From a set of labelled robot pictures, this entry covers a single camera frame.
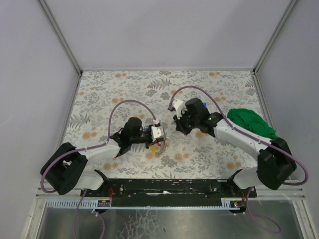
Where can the white cable duct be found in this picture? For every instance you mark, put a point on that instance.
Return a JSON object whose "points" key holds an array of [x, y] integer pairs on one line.
{"points": [[166, 202]]}

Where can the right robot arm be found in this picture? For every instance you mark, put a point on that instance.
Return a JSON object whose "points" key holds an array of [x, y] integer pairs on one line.
{"points": [[274, 165]]}

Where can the right aluminium frame post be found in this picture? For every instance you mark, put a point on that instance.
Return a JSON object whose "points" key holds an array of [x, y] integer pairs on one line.
{"points": [[279, 27]]}

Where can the floral table mat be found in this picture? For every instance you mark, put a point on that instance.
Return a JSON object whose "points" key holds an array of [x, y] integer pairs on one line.
{"points": [[105, 100]]}

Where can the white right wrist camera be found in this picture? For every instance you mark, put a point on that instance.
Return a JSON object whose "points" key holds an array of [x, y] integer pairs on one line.
{"points": [[178, 106]]}

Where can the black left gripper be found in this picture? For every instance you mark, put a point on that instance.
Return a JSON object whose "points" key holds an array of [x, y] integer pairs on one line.
{"points": [[154, 142]]}

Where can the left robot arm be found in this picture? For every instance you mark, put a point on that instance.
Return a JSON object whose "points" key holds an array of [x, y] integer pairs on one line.
{"points": [[66, 169]]}

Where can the left aluminium frame post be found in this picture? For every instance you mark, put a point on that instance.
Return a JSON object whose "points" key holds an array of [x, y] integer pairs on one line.
{"points": [[59, 35]]}

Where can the aluminium frame post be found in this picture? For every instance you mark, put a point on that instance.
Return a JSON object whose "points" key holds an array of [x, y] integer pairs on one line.
{"points": [[59, 35], [279, 27]]}

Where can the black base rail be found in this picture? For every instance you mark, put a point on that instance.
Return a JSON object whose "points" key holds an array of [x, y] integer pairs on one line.
{"points": [[127, 188]]}

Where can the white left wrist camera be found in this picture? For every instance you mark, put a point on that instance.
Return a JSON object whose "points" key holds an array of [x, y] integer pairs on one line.
{"points": [[157, 130]]}

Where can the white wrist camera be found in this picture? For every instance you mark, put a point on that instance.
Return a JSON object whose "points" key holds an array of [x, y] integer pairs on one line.
{"points": [[178, 106], [157, 130]]}

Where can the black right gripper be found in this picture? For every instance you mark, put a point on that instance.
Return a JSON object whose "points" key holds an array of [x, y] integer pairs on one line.
{"points": [[179, 123]]}

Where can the spiral keyring with yellow handle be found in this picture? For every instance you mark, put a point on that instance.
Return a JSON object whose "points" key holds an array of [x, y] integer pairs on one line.
{"points": [[159, 145]]}

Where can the green cloth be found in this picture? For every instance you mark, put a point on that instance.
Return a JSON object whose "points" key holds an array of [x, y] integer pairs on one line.
{"points": [[252, 122]]}

